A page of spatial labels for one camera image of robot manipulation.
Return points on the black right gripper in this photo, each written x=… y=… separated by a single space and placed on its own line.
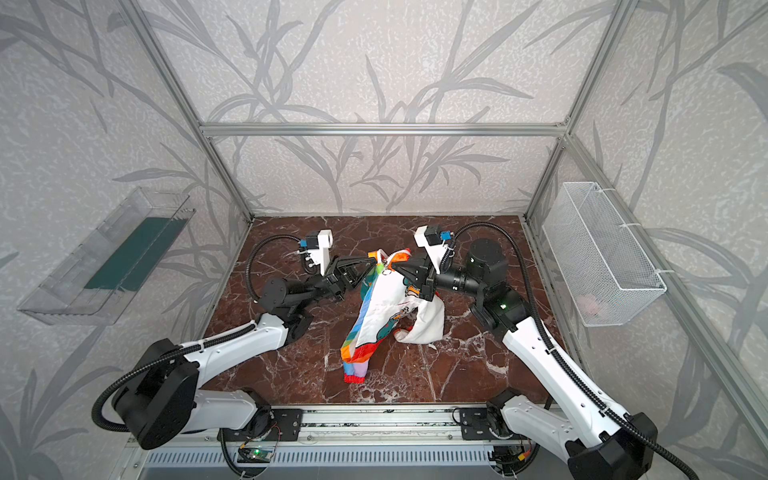
x=424 y=276

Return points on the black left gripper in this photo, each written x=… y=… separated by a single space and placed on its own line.
x=334 y=275

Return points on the rainbow striped child jacket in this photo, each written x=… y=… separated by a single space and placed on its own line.
x=388 y=309

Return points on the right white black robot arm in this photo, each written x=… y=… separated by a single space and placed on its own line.
x=504 y=313

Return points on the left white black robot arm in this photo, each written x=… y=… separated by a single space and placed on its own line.
x=164 y=395

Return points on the pink object in basket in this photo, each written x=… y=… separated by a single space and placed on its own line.
x=589 y=305

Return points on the green circuit board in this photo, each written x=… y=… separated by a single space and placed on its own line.
x=251 y=454

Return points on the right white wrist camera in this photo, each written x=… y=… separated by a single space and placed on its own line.
x=437 y=242

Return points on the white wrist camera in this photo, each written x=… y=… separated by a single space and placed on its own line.
x=314 y=250
x=437 y=242

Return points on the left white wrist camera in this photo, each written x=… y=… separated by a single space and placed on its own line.
x=314 y=250

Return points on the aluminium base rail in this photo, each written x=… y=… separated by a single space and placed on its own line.
x=378 y=426

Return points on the right black mount plate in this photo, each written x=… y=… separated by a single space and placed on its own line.
x=475 y=425

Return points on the black mount plate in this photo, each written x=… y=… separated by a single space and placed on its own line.
x=274 y=426
x=475 y=425

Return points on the left black mount plate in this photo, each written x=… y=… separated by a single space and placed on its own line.
x=274 y=426

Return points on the white wire mesh basket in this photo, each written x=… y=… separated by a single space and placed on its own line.
x=597 y=253

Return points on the clear plastic wall tray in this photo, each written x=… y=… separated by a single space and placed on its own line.
x=95 y=284

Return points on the aluminium frame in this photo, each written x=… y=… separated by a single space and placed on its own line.
x=743 y=392

